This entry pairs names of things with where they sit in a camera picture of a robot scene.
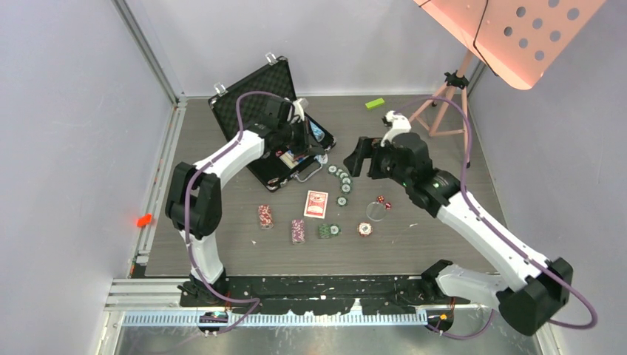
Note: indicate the green 20 chip beside stack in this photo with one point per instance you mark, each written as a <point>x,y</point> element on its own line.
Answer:
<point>334,229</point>

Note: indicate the red playing card box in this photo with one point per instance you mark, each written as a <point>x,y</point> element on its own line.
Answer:
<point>316,204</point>

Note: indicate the green chip stack lying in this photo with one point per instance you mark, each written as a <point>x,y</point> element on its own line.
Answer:
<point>324,231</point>

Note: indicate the purple white chip roll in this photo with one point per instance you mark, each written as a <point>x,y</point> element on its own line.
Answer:
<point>298,231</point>

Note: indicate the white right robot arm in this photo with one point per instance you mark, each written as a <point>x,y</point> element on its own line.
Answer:
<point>528,289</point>

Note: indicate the pink perforated panel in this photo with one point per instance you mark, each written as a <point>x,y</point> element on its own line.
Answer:
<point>517,39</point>

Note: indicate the clear dealer button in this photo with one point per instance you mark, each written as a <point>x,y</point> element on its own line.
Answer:
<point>376,211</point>

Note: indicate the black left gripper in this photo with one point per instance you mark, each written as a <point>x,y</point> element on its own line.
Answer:
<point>305,148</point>

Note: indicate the red white chip roll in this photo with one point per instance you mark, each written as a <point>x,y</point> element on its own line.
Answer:
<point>265,216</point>

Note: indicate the pink tripod stand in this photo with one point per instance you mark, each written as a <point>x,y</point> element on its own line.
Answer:
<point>443,99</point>

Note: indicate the blue chip row in case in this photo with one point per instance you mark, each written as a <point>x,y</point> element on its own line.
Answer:
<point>317,132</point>

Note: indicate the red 100 chip stack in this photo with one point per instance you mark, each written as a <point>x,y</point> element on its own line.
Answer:
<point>365,229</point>

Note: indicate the black poker set case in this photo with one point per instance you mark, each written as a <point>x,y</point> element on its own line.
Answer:
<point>274,78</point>

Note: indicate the green block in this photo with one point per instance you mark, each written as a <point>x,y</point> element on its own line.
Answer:
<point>379,102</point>

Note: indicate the card deck in case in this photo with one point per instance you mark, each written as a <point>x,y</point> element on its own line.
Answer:
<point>290,160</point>

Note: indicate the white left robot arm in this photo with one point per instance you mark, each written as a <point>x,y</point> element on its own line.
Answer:
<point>195,204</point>

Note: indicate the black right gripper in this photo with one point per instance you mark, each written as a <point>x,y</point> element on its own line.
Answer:
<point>363,150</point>

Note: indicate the green 20 chip lone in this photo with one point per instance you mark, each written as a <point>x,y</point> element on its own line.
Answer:
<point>341,201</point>

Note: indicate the orange clip on rail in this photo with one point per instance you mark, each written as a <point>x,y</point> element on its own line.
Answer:
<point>144,221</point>

